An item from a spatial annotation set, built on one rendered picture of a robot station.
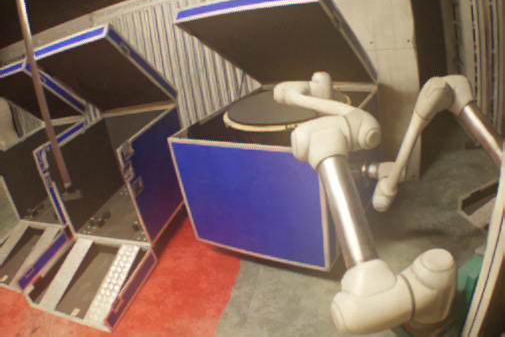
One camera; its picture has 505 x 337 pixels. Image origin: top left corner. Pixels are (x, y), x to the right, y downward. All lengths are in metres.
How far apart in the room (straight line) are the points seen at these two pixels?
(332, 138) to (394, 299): 0.57
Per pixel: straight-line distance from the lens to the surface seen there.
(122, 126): 3.69
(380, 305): 1.01
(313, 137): 1.24
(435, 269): 1.04
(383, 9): 3.02
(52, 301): 2.98
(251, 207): 2.25
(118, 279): 2.75
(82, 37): 2.70
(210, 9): 2.30
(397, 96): 3.15
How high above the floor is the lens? 1.69
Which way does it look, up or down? 21 degrees down
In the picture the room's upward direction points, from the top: 10 degrees counter-clockwise
